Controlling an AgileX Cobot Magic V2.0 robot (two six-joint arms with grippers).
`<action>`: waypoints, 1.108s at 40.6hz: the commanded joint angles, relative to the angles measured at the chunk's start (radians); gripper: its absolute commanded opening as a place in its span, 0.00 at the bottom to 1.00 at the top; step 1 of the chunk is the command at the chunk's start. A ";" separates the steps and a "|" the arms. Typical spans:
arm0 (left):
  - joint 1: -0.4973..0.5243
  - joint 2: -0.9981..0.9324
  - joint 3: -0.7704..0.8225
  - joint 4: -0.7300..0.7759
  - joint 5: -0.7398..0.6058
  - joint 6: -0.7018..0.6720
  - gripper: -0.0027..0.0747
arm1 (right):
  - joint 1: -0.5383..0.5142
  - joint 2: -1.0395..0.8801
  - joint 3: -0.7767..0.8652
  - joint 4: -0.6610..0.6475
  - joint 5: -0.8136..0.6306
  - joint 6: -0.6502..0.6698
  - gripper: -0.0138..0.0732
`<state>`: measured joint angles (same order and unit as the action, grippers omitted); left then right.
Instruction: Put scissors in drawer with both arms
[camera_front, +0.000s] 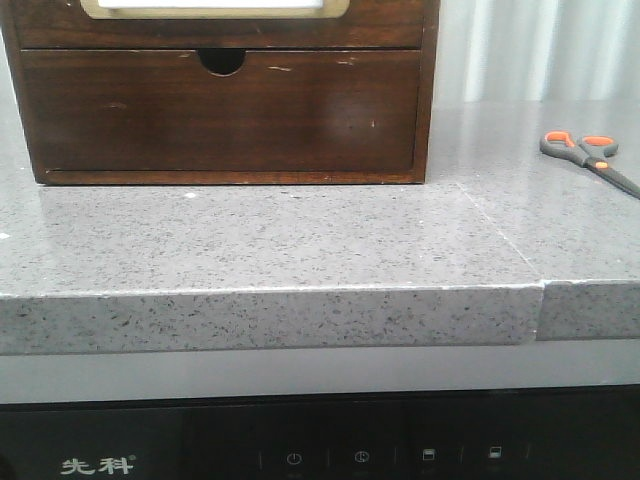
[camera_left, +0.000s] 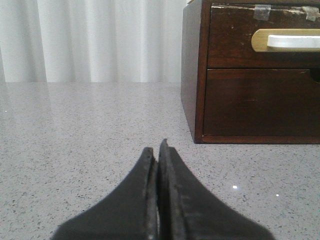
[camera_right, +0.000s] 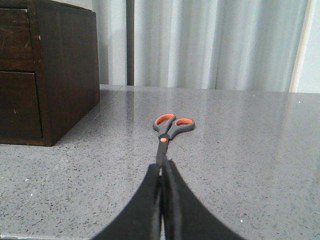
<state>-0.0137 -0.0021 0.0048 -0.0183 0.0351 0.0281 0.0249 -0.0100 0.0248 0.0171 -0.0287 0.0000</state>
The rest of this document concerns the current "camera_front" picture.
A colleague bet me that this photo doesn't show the grey orange scissors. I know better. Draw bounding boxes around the grey orange scissors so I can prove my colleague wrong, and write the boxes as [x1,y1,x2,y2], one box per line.
[539,130,639,199]

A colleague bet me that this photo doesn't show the wooden drawer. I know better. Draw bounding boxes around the wooden drawer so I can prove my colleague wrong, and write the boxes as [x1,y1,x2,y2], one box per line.
[23,50,419,171]
[1,1,440,49]

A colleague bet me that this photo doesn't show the dark wooden drawer cabinet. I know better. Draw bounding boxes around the dark wooden drawer cabinet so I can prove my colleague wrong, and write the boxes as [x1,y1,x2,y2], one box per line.
[1,0,439,185]

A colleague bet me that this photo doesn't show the black built-in appliance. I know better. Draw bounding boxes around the black built-in appliance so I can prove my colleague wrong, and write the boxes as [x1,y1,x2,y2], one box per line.
[1,385,639,479]

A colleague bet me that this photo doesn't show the white drawer handle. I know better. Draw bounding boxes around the white drawer handle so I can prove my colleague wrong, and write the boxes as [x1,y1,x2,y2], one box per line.
[98,0,324,9]

